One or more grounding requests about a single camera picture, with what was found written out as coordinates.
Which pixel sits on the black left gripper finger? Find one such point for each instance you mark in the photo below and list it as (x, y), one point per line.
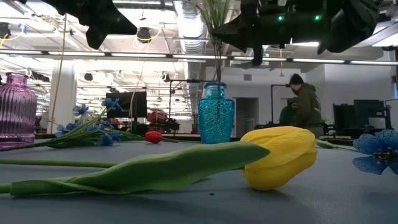
(119, 25)

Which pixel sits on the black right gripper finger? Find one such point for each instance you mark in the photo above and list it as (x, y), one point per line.
(236, 31)

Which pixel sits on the white artificial flower bunch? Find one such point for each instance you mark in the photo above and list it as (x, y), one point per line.
(219, 62)

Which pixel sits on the blue cut glass vase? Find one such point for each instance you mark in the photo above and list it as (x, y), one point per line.
(216, 118)

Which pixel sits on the blue artificial flower bunch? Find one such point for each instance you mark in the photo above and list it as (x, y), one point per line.
(107, 140)
(370, 146)

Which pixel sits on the yellow artificial tulip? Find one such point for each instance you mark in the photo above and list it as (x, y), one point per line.
(280, 155)

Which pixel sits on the pink ribbed glass vase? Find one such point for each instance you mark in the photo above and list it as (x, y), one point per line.
(17, 109)

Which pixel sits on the black ceiling dome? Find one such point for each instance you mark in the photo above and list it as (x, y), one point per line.
(144, 35)

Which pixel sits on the white column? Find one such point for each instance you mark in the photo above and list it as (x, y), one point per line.
(66, 93)

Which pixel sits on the black monitor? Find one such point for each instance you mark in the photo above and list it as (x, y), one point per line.
(140, 105)

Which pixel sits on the person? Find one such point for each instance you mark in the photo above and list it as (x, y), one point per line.
(308, 105)
(287, 116)

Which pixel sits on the dark desk monitors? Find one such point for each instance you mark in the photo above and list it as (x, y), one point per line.
(343, 116)

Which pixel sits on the blue-grey table mat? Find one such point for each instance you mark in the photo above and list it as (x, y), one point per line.
(280, 208)

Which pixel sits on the black metal rig frame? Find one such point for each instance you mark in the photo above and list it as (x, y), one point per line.
(271, 102)
(186, 81)

